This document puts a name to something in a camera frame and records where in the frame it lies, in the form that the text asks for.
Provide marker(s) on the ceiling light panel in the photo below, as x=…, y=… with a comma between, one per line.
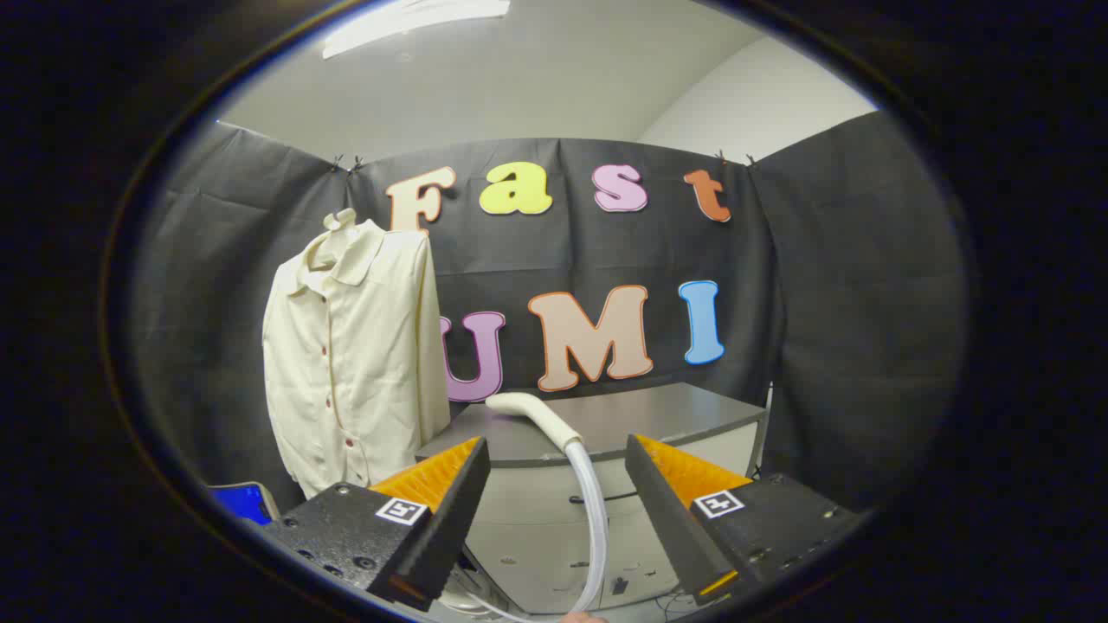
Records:
x=407, y=22

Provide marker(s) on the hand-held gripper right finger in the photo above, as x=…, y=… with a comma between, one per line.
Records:
x=671, y=519

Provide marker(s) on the cream button-up shirt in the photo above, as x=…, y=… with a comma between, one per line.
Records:
x=363, y=346

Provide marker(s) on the blue object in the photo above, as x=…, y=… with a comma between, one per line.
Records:
x=242, y=502

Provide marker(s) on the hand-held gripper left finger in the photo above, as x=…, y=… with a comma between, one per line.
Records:
x=450, y=519

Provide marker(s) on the black backdrop cloth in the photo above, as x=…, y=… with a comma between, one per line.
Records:
x=822, y=303

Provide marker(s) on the cream garment steamer head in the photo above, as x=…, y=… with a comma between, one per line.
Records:
x=528, y=405

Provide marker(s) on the cream clothes hanger hook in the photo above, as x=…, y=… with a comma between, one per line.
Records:
x=342, y=218

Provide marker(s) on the white cabinet with grey top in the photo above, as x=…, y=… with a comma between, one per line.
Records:
x=658, y=415

